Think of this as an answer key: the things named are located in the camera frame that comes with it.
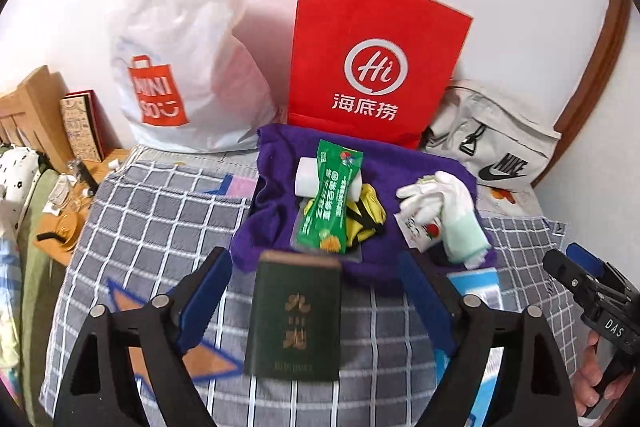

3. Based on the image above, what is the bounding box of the red paper bag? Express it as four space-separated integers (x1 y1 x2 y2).
287 0 473 150

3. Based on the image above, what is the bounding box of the amber glass dish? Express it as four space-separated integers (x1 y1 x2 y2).
54 211 85 252

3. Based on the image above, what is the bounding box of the clear glass cup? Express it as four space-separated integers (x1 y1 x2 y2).
50 174 81 208

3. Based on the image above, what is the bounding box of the wooden bedside table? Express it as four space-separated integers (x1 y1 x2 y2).
34 148 128 267

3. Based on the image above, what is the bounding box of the white black-dotted pillow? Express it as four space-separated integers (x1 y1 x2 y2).
0 146 43 228

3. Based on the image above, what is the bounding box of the person's right hand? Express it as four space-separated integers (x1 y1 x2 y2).
572 329 640 419

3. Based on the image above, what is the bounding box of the purple towel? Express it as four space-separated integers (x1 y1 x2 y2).
230 123 498 293

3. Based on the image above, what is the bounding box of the blue cardboard box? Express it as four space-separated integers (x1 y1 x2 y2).
432 268 503 427

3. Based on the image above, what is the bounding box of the olive green blanket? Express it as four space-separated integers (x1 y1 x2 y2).
15 167 68 408

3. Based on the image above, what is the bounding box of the green snack packet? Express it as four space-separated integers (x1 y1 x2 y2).
295 139 364 255

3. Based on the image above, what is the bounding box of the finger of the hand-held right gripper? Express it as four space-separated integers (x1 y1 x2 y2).
566 243 638 295
542 248 608 308

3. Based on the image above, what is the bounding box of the white plastic shopping bag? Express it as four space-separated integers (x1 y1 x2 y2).
111 0 281 154

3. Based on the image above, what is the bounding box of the black stick-shaped object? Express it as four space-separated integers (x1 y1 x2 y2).
75 159 99 195

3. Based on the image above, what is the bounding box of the white printed sachet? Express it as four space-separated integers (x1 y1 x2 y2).
395 212 446 253

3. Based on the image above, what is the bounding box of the white glove with mint cuff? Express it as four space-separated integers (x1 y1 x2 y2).
396 171 490 265

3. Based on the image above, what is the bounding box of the grey waist bag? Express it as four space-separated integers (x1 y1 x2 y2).
422 79 563 194

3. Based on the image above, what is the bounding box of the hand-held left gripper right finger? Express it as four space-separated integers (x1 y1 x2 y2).
398 251 583 427

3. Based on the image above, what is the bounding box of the yellow pouch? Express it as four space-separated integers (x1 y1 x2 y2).
345 184 387 250

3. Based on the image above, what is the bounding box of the white foam block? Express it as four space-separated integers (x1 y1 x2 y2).
295 157 363 202

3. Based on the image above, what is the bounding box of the clear plastic bag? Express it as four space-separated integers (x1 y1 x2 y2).
290 202 366 263

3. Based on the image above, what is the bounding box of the dark green tin box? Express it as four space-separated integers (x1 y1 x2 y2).
244 250 343 383

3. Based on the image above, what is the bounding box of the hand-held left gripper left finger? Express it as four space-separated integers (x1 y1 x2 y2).
52 247 233 427

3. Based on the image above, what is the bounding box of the patterned book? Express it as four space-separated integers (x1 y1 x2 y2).
60 90 107 162

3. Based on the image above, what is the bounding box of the wooden headboard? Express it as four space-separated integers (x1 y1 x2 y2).
0 66 71 172

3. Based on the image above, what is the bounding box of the brown wooden door frame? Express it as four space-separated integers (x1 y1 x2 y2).
530 0 632 188

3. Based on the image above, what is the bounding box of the pastel printed quilt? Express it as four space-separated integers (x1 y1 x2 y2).
0 222 26 358

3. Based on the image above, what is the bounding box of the grey checked blanket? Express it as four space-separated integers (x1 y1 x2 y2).
39 157 601 427

